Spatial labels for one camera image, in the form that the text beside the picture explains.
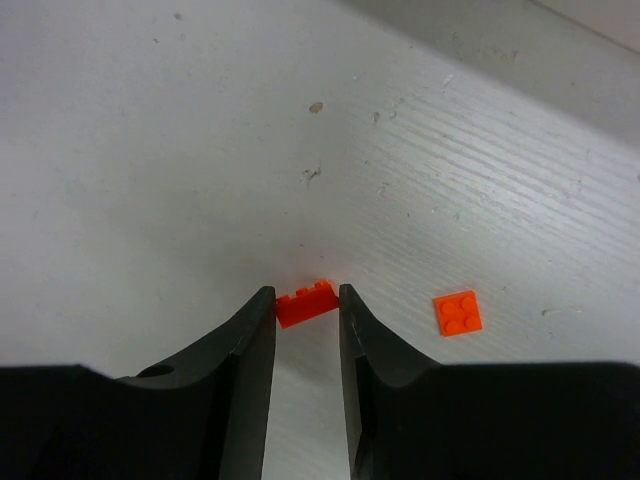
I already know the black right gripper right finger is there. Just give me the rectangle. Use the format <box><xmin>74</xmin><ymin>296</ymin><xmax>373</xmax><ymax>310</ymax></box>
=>
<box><xmin>339</xmin><ymin>284</ymin><xmax>639</xmax><ymax>479</ymax></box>

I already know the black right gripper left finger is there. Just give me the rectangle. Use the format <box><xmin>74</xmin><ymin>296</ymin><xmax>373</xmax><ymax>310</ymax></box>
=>
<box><xmin>1</xmin><ymin>287</ymin><xmax>276</xmax><ymax>479</ymax></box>

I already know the orange small brick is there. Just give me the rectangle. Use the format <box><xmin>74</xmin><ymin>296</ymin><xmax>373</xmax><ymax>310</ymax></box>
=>
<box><xmin>275</xmin><ymin>279</ymin><xmax>339</xmax><ymax>329</ymax></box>
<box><xmin>433</xmin><ymin>290</ymin><xmax>484</xmax><ymax>337</ymax></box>

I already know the white three-compartment plastic bin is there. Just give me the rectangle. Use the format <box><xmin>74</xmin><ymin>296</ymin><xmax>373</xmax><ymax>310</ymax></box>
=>
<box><xmin>346</xmin><ymin>1</ymin><xmax>639</xmax><ymax>147</ymax></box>

